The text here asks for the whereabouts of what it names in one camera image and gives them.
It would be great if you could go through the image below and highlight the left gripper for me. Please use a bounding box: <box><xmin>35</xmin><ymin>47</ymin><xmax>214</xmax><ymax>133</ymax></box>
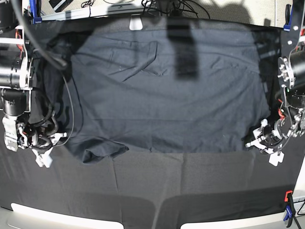
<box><xmin>245</xmin><ymin>118</ymin><xmax>305</xmax><ymax>166</ymax></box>

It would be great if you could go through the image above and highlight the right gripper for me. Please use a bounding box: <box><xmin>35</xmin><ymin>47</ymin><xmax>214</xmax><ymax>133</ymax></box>
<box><xmin>3</xmin><ymin>116</ymin><xmax>67</xmax><ymax>168</ymax></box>

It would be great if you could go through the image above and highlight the dark blue t-shirt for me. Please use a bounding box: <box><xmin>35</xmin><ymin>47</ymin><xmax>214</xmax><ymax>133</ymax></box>
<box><xmin>40</xmin><ymin>29</ymin><xmax>274</xmax><ymax>164</ymax></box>

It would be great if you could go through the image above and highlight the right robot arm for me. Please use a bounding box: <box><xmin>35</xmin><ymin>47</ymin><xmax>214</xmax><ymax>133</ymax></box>
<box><xmin>0</xmin><ymin>0</ymin><xmax>67</xmax><ymax>168</ymax></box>

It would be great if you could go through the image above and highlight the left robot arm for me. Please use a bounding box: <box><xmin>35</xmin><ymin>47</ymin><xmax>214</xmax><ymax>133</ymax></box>
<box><xmin>245</xmin><ymin>0</ymin><xmax>305</xmax><ymax>166</ymax></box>

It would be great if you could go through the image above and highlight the blue orange clamp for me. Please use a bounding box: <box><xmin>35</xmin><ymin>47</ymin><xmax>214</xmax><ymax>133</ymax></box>
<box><xmin>283</xmin><ymin>190</ymin><xmax>301</xmax><ymax>229</ymax></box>

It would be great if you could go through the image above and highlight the black table cloth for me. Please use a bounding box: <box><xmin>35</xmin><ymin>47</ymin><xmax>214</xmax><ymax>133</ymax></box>
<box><xmin>0</xmin><ymin>18</ymin><xmax>305</xmax><ymax>229</ymax></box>

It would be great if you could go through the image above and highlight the blue clamp top right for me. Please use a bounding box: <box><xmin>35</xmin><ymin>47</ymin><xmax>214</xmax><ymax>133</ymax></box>
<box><xmin>283</xmin><ymin>4</ymin><xmax>293</xmax><ymax>32</ymax></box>

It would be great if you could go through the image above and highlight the white tab on cloth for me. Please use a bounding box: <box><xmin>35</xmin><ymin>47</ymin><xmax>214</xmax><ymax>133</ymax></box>
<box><xmin>129</xmin><ymin>14</ymin><xmax>143</xmax><ymax>31</ymax></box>

